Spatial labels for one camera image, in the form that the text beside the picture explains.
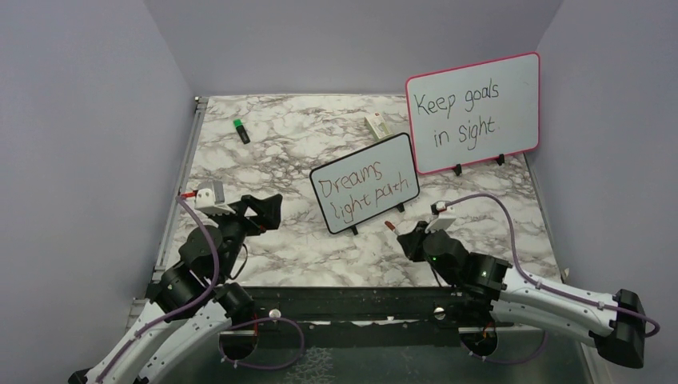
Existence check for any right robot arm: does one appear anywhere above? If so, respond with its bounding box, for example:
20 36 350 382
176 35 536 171
396 222 646 369

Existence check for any aluminium side rail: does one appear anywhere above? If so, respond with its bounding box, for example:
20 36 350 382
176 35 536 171
150 96 209 282

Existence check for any purple cable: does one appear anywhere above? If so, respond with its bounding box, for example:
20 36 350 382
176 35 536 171
444 193 661 366
95 196 306 384

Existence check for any black framed whiteboard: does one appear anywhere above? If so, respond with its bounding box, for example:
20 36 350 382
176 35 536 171
309 133 421 234

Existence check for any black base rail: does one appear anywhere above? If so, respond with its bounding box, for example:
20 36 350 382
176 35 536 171
189 283 509 356

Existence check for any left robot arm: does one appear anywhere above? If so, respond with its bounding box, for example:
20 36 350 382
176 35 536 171
67 187 283 383

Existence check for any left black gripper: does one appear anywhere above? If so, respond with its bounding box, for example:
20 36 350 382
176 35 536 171
210 194 283 282

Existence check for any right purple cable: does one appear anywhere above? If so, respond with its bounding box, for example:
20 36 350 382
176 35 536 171
444 193 661 366

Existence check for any green black highlighter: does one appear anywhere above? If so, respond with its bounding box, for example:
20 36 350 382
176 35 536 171
233 119 251 144

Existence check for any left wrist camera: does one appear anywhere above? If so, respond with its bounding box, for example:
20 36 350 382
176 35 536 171
181 180 236 215

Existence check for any pink framed whiteboard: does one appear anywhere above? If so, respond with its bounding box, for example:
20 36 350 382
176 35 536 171
405 52 540 174

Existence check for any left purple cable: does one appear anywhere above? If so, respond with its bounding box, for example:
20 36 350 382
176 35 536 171
95 196 306 384

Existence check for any white whiteboard eraser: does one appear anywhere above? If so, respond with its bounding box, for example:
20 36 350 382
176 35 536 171
364 112 393 141

